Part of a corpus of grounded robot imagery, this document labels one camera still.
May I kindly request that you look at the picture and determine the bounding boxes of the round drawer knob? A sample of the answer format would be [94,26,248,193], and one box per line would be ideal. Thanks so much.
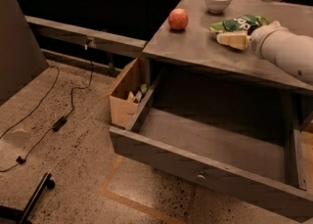
[197,174,205,182]

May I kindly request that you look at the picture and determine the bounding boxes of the black chair base leg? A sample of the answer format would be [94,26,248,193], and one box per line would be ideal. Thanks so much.
[0,173,55,224]

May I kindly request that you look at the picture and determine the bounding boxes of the items inside cardboard box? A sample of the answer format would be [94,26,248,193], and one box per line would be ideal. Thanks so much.
[127,83,148,104]

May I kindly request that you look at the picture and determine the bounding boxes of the green rice chip bag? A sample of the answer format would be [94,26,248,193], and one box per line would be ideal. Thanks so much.
[209,15,270,35]

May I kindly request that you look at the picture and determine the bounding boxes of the red apple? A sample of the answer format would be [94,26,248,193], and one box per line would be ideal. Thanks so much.
[168,9,189,30]

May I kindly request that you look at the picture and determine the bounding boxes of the grey open top drawer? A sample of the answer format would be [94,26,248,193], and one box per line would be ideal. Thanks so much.
[110,68,313,222]

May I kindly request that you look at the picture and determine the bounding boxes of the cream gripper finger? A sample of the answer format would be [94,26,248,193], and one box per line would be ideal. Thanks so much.
[216,31,250,50]

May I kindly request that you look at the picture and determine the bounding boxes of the black power cable with adapter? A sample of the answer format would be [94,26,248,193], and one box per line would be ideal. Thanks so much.
[0,43,96,174]

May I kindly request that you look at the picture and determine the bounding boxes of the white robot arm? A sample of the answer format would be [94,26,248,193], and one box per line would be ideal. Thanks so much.
[216,22,313,84]

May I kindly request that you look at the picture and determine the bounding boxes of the grey wall rail shelf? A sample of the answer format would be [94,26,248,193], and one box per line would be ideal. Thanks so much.
[25,16,147,58]

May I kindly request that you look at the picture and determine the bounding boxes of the open cardboard box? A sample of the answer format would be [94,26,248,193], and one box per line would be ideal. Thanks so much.
[109,58,146,128]

